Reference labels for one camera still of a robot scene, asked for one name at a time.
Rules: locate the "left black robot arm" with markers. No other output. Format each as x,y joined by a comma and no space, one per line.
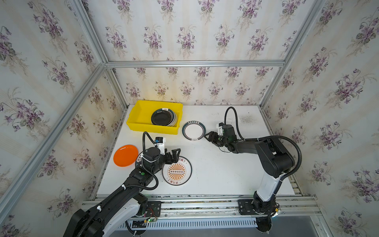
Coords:
123,203

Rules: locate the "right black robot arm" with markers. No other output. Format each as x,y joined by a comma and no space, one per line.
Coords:
280,157

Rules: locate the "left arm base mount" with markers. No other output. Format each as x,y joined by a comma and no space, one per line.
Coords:
149,209

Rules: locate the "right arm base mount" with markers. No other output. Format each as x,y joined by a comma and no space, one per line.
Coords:
251,206

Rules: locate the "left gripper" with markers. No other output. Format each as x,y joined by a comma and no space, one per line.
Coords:
170,156

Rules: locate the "large green rimmed plate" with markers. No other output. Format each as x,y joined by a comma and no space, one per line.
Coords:
139,159

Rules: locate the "orange sunburst pattern plate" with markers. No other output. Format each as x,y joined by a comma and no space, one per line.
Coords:
178,173

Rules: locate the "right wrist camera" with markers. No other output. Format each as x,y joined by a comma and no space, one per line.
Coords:
220,130

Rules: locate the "black plate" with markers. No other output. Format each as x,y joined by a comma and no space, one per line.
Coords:
163,117

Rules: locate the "aluminium frame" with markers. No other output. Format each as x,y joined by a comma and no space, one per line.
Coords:
23,179

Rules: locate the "yellow plastic bin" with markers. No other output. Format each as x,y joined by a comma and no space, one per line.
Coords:
140,117

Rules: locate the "small green ringed plate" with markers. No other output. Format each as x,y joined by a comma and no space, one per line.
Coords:
175,119

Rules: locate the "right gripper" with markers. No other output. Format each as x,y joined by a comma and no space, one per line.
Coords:
216,138

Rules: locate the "green red ringed plate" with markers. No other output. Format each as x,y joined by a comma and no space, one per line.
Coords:
193,130

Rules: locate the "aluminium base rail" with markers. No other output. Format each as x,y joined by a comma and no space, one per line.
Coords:
207,206

